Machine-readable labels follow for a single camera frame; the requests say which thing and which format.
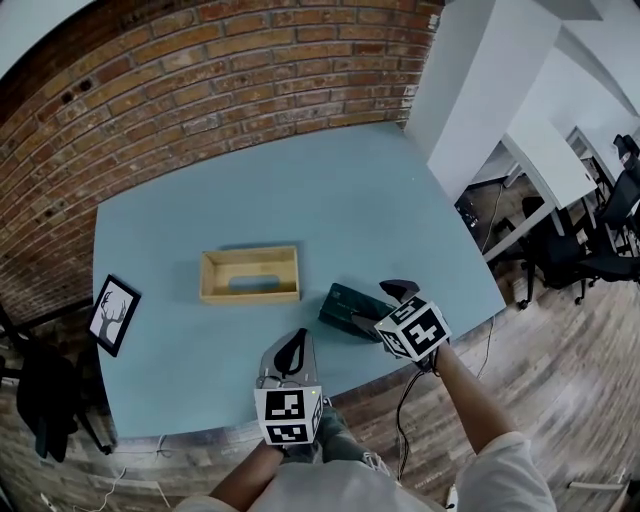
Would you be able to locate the black chair with jacket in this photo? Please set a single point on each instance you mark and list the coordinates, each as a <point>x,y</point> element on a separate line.
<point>45,395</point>

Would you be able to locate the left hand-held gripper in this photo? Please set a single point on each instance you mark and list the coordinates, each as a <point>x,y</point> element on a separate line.
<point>287,412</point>

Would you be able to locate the person's grey-green trouser leg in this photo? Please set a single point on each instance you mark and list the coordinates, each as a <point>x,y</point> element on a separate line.
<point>332,435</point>

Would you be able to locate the person's white shoe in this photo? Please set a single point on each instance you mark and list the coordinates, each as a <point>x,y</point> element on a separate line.
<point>380,465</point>

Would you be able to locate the person's right forearm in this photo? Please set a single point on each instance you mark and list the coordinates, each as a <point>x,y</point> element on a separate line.
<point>475,400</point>

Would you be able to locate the wooden tissue holder box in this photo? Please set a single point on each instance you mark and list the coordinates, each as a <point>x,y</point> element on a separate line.
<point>210,295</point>

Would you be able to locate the person's left forearm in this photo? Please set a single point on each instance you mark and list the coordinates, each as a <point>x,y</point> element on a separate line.
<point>250,475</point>

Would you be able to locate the dark green tissues pack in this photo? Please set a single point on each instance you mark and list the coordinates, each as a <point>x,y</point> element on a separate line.
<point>340,305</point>

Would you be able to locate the white power strip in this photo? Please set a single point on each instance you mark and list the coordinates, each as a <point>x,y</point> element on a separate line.
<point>451,497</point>

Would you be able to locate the black office chair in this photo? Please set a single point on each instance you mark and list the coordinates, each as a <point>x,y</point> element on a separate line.
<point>627,150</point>
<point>622,205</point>
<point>575,260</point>

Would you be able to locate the black framed deer picture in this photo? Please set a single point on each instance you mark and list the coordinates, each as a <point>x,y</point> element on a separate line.
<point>112,317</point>

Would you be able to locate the person's white shirt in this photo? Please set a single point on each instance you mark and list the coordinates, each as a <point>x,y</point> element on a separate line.
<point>505,480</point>

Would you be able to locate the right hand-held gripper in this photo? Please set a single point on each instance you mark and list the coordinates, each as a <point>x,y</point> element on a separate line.
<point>417,332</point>

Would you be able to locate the white office desk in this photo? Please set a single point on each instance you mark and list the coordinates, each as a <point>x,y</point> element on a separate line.
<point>592,150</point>
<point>545,160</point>

